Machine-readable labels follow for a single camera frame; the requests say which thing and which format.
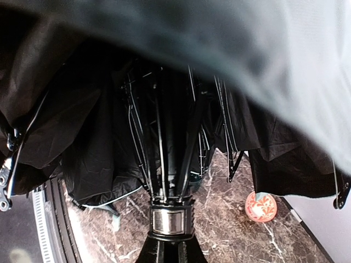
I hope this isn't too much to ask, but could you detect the mint green folding umbrella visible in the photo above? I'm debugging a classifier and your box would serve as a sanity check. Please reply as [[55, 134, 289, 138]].
[[1, 1, 350, 242]]

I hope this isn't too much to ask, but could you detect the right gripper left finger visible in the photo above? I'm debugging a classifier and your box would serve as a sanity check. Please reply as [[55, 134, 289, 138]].
[[138, 235, 165, 263]]

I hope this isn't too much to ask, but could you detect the black front rail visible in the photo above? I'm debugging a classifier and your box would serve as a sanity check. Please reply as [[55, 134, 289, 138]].
[[44, 178, 82, 263]]

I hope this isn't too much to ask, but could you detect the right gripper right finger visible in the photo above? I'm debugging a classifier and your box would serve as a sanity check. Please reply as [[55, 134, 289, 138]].
[[177, 236, 207, 263]]

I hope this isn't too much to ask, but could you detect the red patterned white bowl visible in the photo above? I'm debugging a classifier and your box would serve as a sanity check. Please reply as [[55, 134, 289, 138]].
[[245, 191, 278, 222]]

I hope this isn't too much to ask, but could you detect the white slotted cable duct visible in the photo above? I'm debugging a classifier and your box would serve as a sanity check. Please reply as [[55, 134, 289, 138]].
[[32, 187, 57, 263]]

